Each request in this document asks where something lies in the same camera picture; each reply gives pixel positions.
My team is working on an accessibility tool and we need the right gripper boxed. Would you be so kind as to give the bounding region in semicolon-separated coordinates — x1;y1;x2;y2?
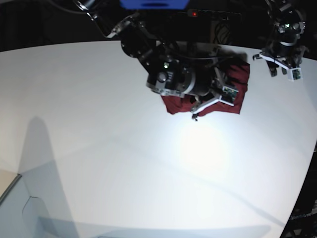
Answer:
190;67;229;121

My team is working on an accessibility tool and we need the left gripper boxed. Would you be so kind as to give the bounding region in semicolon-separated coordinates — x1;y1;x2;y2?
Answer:
253;46;309;77

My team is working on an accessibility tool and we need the dark red t-shirt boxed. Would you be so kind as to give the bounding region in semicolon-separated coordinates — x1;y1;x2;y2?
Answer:
162;58;250;120

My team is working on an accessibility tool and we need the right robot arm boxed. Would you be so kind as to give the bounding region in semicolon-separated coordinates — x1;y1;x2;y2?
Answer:
75;0;236;119

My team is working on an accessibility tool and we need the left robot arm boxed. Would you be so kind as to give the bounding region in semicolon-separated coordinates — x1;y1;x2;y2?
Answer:
253;0;308;81

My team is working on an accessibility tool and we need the black power strip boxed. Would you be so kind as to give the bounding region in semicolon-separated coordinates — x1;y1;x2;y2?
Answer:
187;9;242;21

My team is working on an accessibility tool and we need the blue box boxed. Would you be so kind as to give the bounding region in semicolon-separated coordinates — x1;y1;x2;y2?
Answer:
120;0;189;10

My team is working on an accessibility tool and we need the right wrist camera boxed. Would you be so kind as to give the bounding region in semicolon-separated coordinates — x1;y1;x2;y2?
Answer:
219;85;239;107

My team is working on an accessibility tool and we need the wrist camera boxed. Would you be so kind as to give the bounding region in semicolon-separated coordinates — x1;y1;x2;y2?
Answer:
219;85;239;107
287;67;303;81

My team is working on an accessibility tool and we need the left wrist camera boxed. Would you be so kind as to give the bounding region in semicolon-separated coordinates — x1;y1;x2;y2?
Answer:
287;67;303;81

